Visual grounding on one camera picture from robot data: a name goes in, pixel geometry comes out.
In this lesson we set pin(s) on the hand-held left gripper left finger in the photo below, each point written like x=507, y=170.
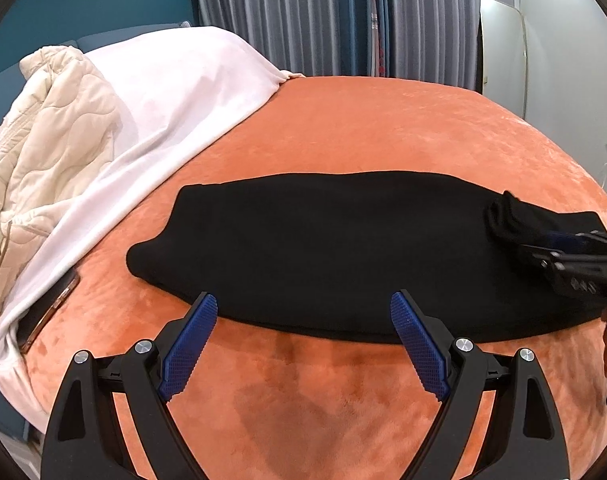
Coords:
x=191, y=345

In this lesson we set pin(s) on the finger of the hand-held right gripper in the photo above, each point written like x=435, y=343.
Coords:
x=543, y=256
x=566, y=241

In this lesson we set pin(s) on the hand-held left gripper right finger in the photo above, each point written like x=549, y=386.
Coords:
x=418, y=345

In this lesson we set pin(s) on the black pants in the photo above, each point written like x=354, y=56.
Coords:
x=333, y=250

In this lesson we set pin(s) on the black smartphone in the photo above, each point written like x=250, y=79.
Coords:
x=48, y=307

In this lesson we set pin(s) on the standing mirror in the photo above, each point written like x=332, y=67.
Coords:
x=503, y=55

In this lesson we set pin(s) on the orange plush blanket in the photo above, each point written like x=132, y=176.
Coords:
x=383, y=130

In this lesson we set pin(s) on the grey curtain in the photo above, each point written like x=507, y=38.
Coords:
x=448, y=20
x=283, y=10

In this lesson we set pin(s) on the cream quilted jacket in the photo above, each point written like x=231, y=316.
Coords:
x=53, y=125

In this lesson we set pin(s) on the white bed sheet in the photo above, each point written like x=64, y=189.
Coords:
x=183, y=85

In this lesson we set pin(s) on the blue curtain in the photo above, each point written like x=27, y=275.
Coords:
x=381, y=10

